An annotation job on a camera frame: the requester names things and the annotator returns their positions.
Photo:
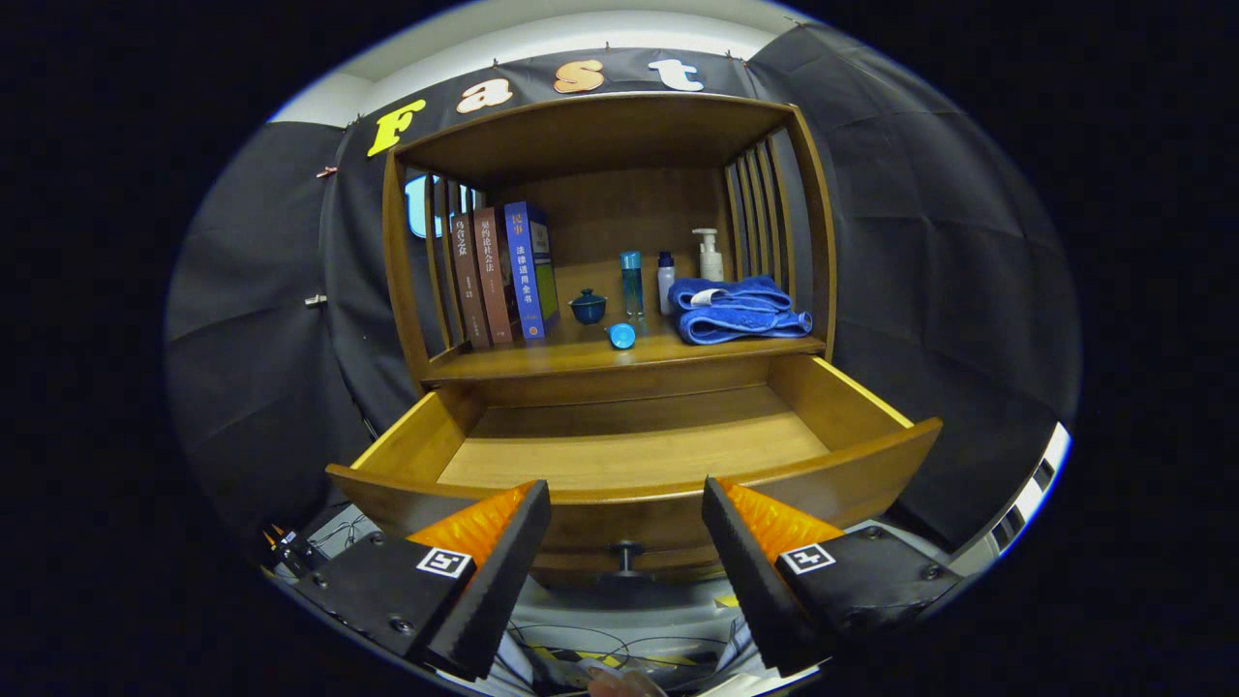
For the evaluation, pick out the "reddish brown book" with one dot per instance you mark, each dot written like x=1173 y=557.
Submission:
x=496 y=276

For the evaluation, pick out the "white furniture edge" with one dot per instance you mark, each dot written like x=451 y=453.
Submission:
x=1026 y=494

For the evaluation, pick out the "black backdrop cloth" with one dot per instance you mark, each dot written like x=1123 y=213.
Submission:
x=252 y=339

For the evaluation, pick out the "wooden cabinet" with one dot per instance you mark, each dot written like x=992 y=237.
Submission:
x=581 y=131

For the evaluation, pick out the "wooden drawer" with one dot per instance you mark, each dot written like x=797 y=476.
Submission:
x=629 y=445

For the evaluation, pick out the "dark blue lidded teacup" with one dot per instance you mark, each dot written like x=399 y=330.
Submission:
x=588 y=309

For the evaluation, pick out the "small light blue cup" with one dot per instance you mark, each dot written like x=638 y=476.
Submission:
x=621 y=336

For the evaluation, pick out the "teal glass bottle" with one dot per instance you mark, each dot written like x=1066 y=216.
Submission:
x=631 y=286

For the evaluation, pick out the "white pump bottle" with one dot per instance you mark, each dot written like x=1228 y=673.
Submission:
x=710 y=261

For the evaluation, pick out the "blue book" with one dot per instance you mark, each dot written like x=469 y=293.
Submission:
x=526 y=271

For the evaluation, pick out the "white bottle with blue cap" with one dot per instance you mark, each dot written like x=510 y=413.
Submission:
x=666 y=288

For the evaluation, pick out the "blue towel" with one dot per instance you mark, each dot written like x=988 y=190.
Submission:
x=740 y=315

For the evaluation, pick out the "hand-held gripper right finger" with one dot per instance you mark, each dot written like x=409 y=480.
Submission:
x=750 y=581

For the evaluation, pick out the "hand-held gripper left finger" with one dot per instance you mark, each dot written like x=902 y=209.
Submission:
x=498 y=571

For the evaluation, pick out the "dark brown book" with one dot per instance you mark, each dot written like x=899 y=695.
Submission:
x=471 y=281

